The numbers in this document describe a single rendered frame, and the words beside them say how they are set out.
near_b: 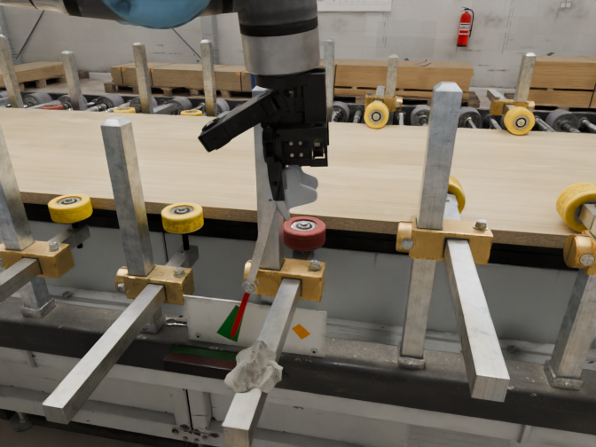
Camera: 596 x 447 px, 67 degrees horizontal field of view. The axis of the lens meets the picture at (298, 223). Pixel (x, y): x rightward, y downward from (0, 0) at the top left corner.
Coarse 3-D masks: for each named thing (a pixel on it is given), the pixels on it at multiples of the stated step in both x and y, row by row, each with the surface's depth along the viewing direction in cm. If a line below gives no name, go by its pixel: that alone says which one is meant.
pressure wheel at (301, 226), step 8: (304, 216) 87; (288, 224) 84; (296, 224) 84; (304, 224) 83; (312, 224) 84; (320, 224) 84; (288, 232) 81; (296, 232) 81; (304, 232) 81; (312, 232) 81; (320, 232) 81; (288, 240) 82; (296, 240) 81; (304, 240) 80; (312, 240) 81; (320, 240) 82; (296, 248) 81; (304, 248) 81; (312, 248) 82
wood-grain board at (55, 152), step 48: (48, 144) 135; (96, 144) 135; (144, 144) 135; (192, 144) 135; (240, 144) 135; (336, 144) 135; (384, 144) 135; (480, 144) 135; (528, 144) 135; (576, 144) 135; (48, 192) 100; (96, 192) 100; (144, 192) 100; (192, 192) 100; (240, 192) 100; (336, 192) 100; (384, 192) 100; (480, 192) 100; (528, 192) 100; (528, 240) 83
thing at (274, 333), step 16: (304, 256) 82; (288, 288) 73; (272, 304) 69; (288, 304) 69; (272, 320) 66; (288, 320) 67; (272, 336) 62; (240, 400) 52; (256, 400) 52; (240, 416) 50; (256, 416) 52; (224, 432) 49; (240, 432) 49
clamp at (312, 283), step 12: (288, 264) 78; (300, 264) 78; (324, 264) 78; (264, 276) 76; (276, 276) 76; (288, 276) 75; (300, 276) 75; (312, 276) 75; (324, 276) 78; (264, 288) 77; (276, 288) 77; (312, 288) 76; (312, 300) 76
